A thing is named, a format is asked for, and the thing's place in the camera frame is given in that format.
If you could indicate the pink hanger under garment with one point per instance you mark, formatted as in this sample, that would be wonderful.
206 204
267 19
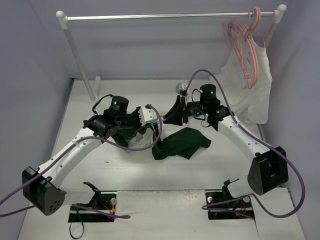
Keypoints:
267 35

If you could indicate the pink plastic hanger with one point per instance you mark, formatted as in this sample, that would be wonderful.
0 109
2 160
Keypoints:
250 56

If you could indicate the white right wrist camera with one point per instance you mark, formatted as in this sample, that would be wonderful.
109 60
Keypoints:
180 89

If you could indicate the white hanging garment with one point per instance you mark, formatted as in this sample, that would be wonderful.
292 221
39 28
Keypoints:
252 103

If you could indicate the white clothes rack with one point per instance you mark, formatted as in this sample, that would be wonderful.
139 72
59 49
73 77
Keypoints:
146 46

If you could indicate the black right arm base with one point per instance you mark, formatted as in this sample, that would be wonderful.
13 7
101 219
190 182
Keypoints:
220 205

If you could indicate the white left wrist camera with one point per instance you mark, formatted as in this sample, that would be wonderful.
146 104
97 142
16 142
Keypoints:
147 116

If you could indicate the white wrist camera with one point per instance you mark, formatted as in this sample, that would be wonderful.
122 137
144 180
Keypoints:
147 116
180 89

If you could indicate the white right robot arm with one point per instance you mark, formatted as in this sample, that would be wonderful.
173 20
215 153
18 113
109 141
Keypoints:
268 169

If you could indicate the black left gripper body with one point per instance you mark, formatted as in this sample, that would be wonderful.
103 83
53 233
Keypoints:
136 116

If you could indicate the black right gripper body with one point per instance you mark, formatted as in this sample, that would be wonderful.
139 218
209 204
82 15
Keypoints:
184 113

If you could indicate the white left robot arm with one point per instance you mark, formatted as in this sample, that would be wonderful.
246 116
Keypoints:
41 185

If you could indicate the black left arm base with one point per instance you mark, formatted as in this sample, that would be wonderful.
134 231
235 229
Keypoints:
101 201

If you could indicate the white and green t-shirt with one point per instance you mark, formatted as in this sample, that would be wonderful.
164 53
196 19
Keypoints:
174 141

